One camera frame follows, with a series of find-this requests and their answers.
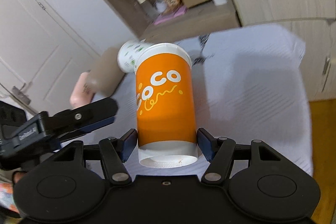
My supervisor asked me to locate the person's left hand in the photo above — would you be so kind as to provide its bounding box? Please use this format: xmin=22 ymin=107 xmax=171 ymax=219
xmin=12 ymin=170 xmax=27 ymax=184

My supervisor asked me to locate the white patterned tablecloth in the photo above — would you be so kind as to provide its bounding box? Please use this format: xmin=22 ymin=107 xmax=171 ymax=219
xmin=81 ymin=24 xmax=313 ymax=174

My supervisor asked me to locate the white green-print paper cup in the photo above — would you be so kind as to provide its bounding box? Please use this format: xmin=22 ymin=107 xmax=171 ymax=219
xmin=117 ymin=40 xmax=153 ymax=73

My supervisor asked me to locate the orange paper cup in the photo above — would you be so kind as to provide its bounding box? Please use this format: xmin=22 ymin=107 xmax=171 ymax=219
xmin=134 ymin=43 xmax=198 ymax=168

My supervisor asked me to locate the taupe tumbler cup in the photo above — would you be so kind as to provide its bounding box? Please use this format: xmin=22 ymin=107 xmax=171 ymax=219
xmin=86 ymin=47 xmax=125 ymax=97

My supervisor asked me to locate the pink tumbler bottle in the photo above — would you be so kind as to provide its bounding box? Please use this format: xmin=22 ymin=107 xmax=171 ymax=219
xmin=70 ymin=72 xmax=95 ymax=109

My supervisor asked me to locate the clear bottle beige cap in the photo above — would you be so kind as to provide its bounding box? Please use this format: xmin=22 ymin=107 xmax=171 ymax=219
xmin=137 ymin=0 xmax=159 ymax=21

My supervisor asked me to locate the pink flat package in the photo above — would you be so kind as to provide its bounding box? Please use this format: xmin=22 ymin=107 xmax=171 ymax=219
xmin=153 ymin=6 xmax=187 ymax=26

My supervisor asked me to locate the metal door handle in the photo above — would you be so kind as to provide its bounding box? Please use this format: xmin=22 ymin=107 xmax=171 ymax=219
xmin=1 ymin=84 xmax=31 ymax=106

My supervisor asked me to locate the white door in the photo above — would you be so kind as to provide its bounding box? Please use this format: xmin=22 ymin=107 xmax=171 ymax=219
xmin=1 ymin=0 xmax=98 ymax=115

